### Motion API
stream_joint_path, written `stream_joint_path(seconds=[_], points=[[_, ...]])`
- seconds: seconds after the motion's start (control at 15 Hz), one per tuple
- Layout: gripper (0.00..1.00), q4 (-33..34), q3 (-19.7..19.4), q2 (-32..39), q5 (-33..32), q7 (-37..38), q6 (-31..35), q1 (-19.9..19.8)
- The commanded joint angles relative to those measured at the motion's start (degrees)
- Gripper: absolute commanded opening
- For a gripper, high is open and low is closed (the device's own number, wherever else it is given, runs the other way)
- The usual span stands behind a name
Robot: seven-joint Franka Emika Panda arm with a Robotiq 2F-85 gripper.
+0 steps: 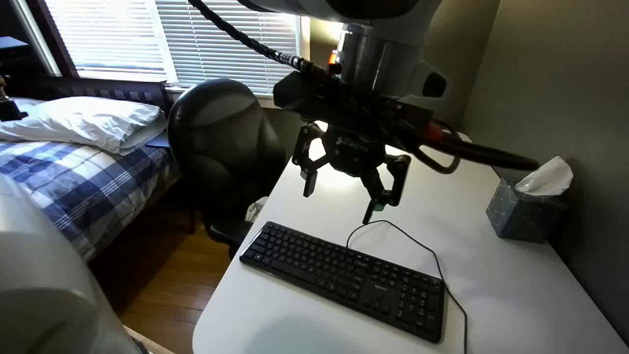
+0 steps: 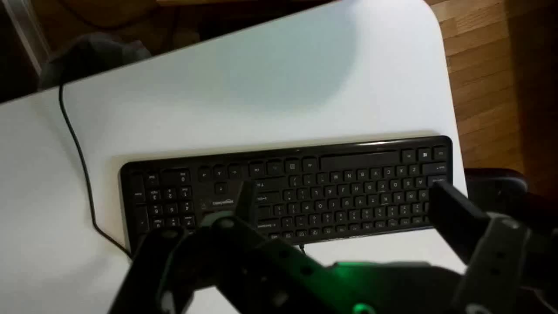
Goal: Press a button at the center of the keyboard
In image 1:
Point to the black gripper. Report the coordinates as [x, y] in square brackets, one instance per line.
[357, 134]

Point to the black computer keyboard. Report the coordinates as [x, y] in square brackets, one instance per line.
[347, 277]

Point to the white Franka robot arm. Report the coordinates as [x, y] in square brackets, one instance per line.
[384, 51]

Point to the black office chair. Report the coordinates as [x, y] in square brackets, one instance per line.
[227, 147]

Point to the grey tissue box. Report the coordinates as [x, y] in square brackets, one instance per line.
[522, 216]

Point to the white window blinds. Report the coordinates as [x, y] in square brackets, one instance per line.
[209, 39]

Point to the white tissue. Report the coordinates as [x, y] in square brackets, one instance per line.
[547, 177]

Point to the dark bed headboard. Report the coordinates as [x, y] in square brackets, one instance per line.
[99, 88]

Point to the blue plaid bed blanket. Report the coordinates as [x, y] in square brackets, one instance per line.
[85, 187]

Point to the white pillow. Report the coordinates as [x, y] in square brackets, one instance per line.
[85, 120]

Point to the white rounded object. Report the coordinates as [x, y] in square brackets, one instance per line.
[40, 287]

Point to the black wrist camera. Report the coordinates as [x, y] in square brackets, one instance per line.
[306, 90]

